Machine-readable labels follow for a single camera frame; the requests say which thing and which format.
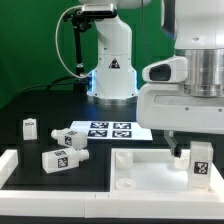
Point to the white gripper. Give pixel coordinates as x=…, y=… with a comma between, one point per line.
x=166, y=107

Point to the white square table top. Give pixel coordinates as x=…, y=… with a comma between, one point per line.
x=146, y=170

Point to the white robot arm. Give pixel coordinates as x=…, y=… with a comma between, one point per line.
x=197, y=27

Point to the white U-shaped fence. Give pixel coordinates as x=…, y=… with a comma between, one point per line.
x=194, y=204

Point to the white tag sheet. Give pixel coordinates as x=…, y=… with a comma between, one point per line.
x=112, y=130

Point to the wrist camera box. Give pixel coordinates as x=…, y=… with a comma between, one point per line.
x=171, y=70

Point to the black camera stand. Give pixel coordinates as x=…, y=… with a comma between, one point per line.
x=79, y=86

